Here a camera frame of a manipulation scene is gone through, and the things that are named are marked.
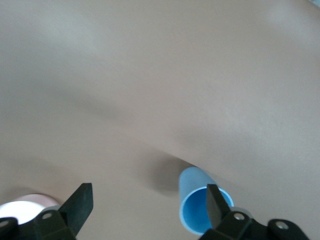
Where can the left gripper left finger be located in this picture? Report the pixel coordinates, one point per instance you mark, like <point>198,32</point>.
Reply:
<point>62,222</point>

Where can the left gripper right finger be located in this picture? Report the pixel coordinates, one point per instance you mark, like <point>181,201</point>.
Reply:
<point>225,225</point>

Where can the blue plastic cup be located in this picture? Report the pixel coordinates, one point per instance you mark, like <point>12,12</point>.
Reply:
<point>193,185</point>

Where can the pink bowl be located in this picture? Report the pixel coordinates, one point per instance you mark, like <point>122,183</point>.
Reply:
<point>27,210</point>

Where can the brown paper table cover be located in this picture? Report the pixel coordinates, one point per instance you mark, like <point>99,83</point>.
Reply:
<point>150,75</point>

